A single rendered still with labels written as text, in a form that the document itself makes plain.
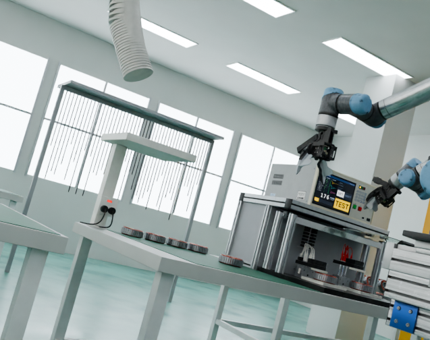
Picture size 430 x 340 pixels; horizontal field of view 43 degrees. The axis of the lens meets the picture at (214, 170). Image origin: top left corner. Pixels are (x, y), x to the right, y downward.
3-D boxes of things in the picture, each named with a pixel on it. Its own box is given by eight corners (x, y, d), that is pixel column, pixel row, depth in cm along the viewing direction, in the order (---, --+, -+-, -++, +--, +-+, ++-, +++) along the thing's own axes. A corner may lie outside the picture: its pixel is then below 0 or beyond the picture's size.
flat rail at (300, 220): (382, 249, 287) (383, 243, 287) (292, 222, 256) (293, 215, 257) (380, 249, 288) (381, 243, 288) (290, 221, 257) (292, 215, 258)
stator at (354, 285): (377, 295, 264) (378, 287, 265) (358, 291, 260) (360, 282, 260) (361, 290, 274) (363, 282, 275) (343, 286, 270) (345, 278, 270)
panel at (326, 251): (352, 289, 299) (365, 235, 302) (257, 266, 266) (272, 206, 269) (351, 288, 300) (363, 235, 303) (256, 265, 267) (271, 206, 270)
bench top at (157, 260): (520, 348, 292) (522, 338, 293) (157, 271, 183) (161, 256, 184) (375, 302, 379) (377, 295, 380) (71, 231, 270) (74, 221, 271)
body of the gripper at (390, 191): (376, 205, 264) (394, 189, 257) (370, 191, 270) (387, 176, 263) (387, 209, 267) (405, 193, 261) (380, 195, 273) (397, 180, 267)
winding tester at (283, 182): (371, 226, 287) (380, 187, 289) (309, 205, 266) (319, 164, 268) (320, 217, 321) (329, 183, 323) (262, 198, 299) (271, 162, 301)
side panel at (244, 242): (258, 270, 268) (274, 206, 271) (252, 269, 266) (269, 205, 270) (227, 260, 292) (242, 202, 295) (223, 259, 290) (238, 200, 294)
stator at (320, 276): (341, 286, 252) (343, 278, 253) (322, 281, 248) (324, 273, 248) (325, 281, 263) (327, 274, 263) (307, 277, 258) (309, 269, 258)
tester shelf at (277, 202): (387, 239, 290) (389, 231, 290) (289, 208, 256) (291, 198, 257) (329, 229, 328) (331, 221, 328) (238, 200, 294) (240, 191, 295)
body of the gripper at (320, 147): (320, 156, 199) (327, 125, 200) (303, 156, 206) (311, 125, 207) (334, 162, 203) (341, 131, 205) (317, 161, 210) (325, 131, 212)
